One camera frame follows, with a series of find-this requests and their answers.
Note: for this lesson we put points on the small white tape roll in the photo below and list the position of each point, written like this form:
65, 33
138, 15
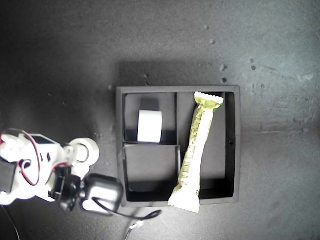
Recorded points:
93, 150

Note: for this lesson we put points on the large white tape roll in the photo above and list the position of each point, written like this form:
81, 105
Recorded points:
150, 125

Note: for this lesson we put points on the snack bar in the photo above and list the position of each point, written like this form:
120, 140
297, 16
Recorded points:
197, 130

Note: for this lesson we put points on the black compartment tray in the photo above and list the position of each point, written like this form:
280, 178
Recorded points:
155, 165

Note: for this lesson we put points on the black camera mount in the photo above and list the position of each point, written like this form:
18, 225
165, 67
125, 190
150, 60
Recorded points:
66, 185

